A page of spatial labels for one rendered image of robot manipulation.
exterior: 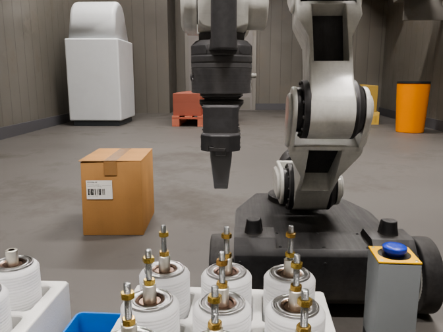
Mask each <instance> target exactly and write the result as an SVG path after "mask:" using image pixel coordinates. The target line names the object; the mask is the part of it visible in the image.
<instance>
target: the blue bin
mask: <svg viewBox="0 0 443 332"><path fill-rule="evenodd" d="M120 315H121V313H107V312H79V313H77V314H76V315H75V316H74V317H73V319H72V320H71V321H70V322H69V324H68V325H67V326H66V328H65V329H64V330H63V332H111V330H112V329H113V327H114V325H115V323H116V322H117V320H118V319H119V318H120Z"/></svg>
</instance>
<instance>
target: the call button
mask: <svg viewBox="0 0 443 332"><path fill-rule="evenodd" d="M382 249H383V251H384V253H385V254H386V255H388V256H391V257H396V258H400V257H403V256H404V254H406V253H407V246H405V245H404V244H402V243H398V242H385V243H384V244H383V245H382Z"/></svg>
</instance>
